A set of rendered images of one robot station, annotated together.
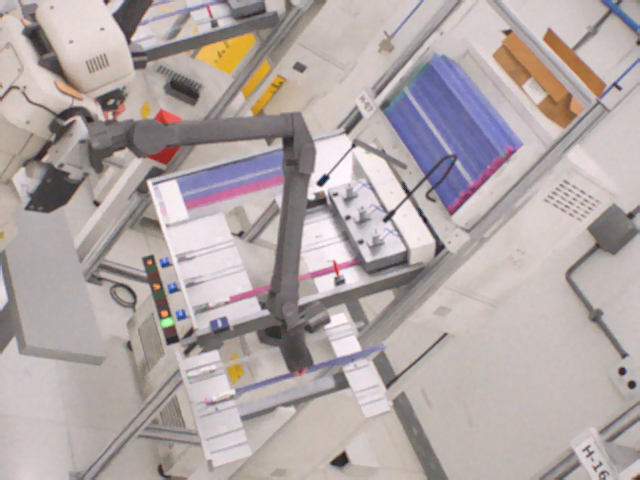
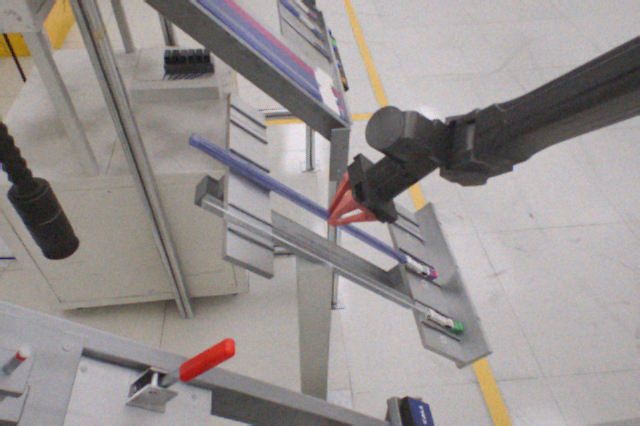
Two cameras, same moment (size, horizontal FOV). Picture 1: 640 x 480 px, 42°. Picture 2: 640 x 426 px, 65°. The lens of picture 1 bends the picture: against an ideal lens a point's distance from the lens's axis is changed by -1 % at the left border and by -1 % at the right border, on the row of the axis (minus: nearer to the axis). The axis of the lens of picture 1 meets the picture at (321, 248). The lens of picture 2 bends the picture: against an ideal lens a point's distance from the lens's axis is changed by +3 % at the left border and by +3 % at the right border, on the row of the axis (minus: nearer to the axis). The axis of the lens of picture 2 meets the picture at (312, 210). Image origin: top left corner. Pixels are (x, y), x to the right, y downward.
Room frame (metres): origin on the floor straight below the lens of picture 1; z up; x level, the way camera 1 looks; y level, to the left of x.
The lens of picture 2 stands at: (2.34, 0.13, 1.46)
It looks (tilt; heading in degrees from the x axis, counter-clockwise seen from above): 45 degrees down; 220
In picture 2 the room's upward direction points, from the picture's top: straight up
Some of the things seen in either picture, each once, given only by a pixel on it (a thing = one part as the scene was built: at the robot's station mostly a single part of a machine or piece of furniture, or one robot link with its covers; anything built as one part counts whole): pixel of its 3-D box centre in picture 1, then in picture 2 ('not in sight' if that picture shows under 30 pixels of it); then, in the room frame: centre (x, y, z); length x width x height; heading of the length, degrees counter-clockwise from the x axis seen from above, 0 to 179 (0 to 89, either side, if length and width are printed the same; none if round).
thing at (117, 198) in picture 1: (120, 193); not in sight; (2.89, 0.73, 0.39); 0.24 x 0.24 x 0.78; 46
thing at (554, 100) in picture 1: (555, 81); not in sight; (2.88, -0.19, 1.82); 0.68 x 0.30 x 0.20; 46
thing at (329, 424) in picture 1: (249, 367); not in sight; (2.72, -0.11, 0.31); 0.70 x 0.65 x 0.62; 46
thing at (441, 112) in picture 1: (454, 134); not in sight; (2.59, -0.06, 1.52); 0.51 x 0.13 x 0.27; 46
